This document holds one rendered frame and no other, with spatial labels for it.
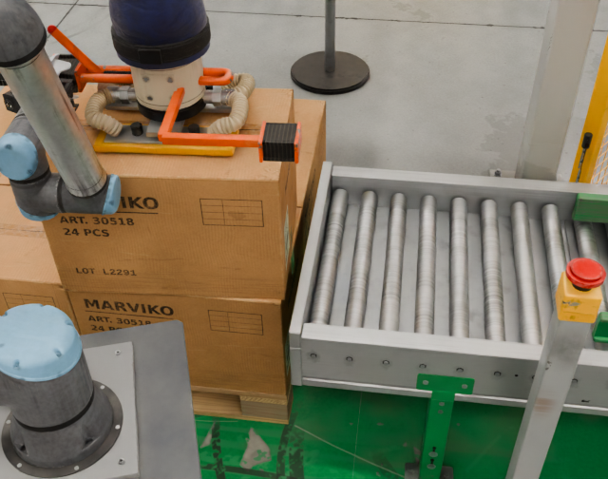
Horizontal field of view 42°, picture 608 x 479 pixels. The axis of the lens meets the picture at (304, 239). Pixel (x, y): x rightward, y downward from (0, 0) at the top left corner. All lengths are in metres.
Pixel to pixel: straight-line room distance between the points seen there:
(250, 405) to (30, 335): 1.14
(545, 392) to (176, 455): 0.77
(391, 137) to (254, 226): 1.78
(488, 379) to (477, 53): 2.59
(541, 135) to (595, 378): 1.30
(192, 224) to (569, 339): 0.91
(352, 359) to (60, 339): 0.82
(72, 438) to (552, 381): 0.95
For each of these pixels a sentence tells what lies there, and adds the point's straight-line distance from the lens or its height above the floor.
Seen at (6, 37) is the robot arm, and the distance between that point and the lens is 1.36.
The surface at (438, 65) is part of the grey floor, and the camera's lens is 4.17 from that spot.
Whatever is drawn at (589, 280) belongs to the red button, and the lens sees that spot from 1.50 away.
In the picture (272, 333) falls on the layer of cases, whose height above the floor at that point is 0.42.
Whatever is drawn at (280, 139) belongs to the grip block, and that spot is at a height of 1.10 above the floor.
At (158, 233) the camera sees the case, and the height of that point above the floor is 0.77.
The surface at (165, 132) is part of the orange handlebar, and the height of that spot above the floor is 1.09.
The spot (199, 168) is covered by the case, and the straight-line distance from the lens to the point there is 1.86.
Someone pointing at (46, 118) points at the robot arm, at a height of 1.26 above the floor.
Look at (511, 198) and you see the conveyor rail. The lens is 2.43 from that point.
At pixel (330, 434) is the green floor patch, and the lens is 2.46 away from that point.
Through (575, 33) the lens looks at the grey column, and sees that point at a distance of 2.88.
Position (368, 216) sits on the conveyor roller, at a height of 0.55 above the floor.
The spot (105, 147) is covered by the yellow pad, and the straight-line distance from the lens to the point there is 1.94.
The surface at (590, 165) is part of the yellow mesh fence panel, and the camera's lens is 2.50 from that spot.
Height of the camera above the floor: 2.05
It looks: 42 degrees down
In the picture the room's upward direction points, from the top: 1 degrees counter-clockwise
